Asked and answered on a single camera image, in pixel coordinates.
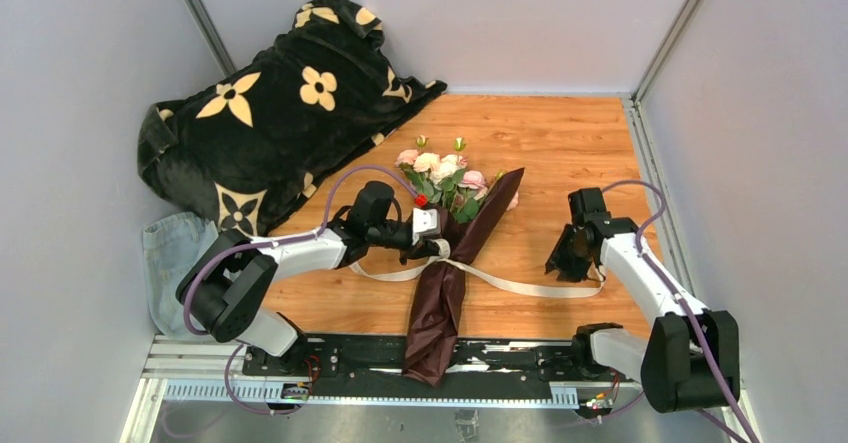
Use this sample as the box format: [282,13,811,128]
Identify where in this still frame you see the cream ribbon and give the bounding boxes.
[350,239,606,299]

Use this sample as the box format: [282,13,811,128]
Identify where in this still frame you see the pink fake flower stem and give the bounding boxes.
[449,170,507,224]
[395,134,429,171]

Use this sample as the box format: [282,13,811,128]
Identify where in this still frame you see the dark red wrapping paper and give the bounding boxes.
[402,168,525,387]

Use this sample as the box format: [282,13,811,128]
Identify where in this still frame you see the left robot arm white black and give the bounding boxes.
[175,181,449,357]

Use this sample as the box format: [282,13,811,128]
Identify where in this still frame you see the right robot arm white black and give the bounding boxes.
[545,187,741,413]

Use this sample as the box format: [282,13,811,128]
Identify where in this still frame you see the black blanket cream flowers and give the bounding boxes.
[137,0,447,236]

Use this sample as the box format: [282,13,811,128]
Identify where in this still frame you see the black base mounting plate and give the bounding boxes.
[237,333,634,404]

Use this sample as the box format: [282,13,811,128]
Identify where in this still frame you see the light blue denim cloth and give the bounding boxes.
[142,212,218,341]

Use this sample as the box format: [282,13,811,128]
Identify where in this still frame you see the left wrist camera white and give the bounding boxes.
[411,208,441,243]

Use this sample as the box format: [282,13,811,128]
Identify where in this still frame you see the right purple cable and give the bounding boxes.
[572,179,760,443]

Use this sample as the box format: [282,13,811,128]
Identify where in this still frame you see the purple cable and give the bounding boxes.
[572,179,760,443]
[182,164,429,417]

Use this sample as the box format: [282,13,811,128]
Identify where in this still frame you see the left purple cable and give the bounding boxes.
[182,164,429,417]

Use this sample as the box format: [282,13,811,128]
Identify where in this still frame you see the aluminium frame rail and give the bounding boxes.
[119,333,763,443]

